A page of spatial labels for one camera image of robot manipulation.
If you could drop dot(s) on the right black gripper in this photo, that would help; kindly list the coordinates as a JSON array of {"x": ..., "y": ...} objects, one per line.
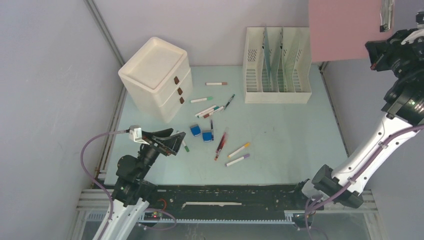
[{"x": 381, "y": 51}]

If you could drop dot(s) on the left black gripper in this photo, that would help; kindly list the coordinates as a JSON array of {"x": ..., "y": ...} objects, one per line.
[{"x": 175, "y": 140}]

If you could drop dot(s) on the blue eraser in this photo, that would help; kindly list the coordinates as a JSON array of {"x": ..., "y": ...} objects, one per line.
[
  {"x": 195, "y": 130},
  {"x": 207, "y": 136}
]

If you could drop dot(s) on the pink clipboard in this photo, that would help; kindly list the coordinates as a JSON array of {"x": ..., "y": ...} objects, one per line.
[{"x": 339, "y": 29}]

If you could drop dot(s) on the cream three-drawer cabinet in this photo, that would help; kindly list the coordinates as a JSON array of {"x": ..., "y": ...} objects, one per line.
[{"x": 158, "y": 78}]

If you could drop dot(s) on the green clipboard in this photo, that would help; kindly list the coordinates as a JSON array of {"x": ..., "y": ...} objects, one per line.
[{"x": 290, "y": 45}]

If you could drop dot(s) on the blue clipboard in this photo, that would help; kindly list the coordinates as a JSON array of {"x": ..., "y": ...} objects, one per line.
[{"x": 267, "y": 82}]

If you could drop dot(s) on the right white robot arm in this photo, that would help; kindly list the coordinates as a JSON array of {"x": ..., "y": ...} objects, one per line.
[{"x": 402, "y": 119}]

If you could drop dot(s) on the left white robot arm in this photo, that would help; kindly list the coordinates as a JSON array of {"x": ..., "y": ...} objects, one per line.
[{"x": 132, "y": 194}]

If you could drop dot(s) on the white marker dark-green cap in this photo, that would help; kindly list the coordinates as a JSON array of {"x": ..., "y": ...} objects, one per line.
[{"x": 185, "y": 146}]

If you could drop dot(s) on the dark blue pen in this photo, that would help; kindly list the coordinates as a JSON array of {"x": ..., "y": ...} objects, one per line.
[{"x": 212, "y": 130}]

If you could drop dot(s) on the white marker maroon cap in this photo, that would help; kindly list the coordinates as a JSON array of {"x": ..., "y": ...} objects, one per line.
[{"x": 213, "y": 112}]

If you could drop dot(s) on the red pen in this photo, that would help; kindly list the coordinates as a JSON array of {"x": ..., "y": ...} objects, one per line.
[{"x": 221, "y": 144}]

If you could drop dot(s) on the white marker teal cap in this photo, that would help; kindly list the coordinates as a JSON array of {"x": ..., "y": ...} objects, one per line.
[{"x": 207, "y": 111}]

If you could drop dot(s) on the white marker green cap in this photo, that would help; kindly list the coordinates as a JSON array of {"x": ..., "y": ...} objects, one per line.
[{"x": 209, "y": 98}]

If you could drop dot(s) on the black teal pen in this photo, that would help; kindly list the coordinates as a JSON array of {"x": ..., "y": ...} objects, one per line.
[{"x": 229, "y": 101}]

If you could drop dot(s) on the white marker brown cap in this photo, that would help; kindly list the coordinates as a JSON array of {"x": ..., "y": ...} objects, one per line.
[{"x": 216, "y": 83}]

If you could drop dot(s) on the white marker yellow cap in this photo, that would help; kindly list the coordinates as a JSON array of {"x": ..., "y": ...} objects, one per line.
[{"x": 239, "y": 150}]

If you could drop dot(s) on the white marker purple cap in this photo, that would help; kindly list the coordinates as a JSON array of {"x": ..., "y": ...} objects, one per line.
[{"x": 232, "y": 162}]

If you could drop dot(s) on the cream file organizer rack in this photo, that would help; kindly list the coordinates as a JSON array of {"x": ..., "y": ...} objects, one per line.
[{"x": 253, "y": 63}]

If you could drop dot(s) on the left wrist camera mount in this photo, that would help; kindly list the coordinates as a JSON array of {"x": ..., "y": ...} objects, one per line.
[{"x": 135, "y": 133}]

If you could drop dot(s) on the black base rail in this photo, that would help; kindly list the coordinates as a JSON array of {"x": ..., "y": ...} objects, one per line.
[{"x": 256, "y": 204}]

